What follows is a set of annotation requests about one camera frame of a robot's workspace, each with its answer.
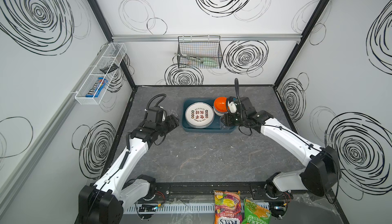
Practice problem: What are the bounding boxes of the white slotted cable duct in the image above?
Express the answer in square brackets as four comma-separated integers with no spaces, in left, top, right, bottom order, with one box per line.
[124,203,215,214]

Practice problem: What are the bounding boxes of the white wire shelf basket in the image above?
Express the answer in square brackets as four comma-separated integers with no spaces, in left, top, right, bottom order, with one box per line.
[75,42,127,105]

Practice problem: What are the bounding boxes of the green item in basket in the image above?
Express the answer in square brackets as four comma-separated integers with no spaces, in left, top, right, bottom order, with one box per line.
[201,57,219,68]

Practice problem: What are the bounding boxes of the black wire basket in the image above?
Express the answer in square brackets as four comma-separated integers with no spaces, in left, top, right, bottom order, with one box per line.
[176,35,223,69]

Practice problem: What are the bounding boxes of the metal tongs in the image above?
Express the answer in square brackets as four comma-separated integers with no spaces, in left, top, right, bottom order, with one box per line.
[174,53,204,63]

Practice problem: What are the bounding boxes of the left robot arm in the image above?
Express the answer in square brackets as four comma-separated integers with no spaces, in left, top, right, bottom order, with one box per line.
[76,106,179,224]

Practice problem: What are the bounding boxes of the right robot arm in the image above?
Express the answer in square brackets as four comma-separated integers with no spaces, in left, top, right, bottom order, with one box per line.
[222,96,341,199]

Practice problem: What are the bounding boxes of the blue candy packet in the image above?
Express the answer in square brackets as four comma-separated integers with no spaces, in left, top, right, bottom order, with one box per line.
[85,77,108,98]

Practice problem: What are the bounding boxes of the pink fruit candy bag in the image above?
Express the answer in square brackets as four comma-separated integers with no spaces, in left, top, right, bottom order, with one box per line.
[214,190,243,224]

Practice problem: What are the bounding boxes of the white plate red characters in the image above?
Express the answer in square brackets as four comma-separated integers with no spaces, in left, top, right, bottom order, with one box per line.
[185,102,215,129]

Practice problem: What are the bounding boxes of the blue bowl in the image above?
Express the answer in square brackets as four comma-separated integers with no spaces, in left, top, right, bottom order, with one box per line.
[214,110,227,116]

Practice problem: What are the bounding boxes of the orange bowl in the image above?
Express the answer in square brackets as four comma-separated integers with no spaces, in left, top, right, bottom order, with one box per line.
[213,96,228,113]

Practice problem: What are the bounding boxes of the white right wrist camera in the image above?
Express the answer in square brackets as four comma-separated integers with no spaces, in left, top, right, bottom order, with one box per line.
[226,100,237,114]

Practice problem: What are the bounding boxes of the teal plastic bin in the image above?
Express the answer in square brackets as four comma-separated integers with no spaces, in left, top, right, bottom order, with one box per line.
[181,98,236,134]

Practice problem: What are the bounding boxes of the green snack bag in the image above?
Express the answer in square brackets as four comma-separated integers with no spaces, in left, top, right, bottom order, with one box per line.
[242,198,271,224]

